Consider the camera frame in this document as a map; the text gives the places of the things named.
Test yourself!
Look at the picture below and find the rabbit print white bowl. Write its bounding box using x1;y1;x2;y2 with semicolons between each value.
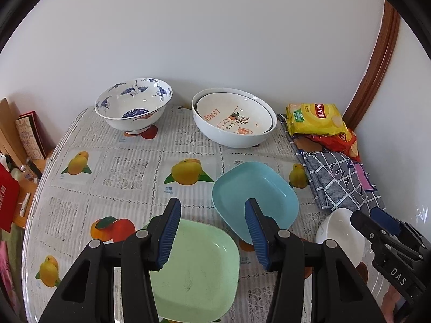
196;93;274;135

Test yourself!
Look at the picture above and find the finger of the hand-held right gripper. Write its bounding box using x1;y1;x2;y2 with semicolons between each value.
371;207;421;240
350;210;405;253

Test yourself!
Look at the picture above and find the patterned box with red edge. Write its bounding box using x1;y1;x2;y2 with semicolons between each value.
15;110;48;160

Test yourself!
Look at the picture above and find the plain white bowl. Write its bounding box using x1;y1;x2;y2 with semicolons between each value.
315;208;367;266

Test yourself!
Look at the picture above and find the yellow chip bag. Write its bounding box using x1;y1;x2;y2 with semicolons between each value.
286;103;349;137

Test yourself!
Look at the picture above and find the fruit print tablecloth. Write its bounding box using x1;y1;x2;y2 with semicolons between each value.
21;104;428;323

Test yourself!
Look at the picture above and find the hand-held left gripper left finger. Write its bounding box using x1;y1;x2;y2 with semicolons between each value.
39;198;182;323

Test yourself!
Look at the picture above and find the brown wooden door frame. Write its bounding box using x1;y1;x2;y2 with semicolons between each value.
342;0;401;130

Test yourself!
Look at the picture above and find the grey checked cloth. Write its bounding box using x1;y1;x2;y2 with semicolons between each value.
278;114;386;216

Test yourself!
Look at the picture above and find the green square plate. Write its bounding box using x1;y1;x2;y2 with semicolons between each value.
141;219;241;323

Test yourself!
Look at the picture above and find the blue square plate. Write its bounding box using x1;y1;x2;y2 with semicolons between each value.
212;161;300;244

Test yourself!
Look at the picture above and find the large white ceramic bowl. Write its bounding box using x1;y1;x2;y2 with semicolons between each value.
192;88;278;149

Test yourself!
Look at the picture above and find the blue crane print bowl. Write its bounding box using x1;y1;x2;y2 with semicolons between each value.
94;78;173;134

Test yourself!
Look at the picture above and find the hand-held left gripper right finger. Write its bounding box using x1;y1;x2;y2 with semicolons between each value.
244;198;386;323

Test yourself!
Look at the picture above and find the red chip bag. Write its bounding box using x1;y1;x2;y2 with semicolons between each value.
308;128;361;162

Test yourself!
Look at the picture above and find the red paper bag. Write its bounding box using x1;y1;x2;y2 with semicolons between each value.
0;165;21;233

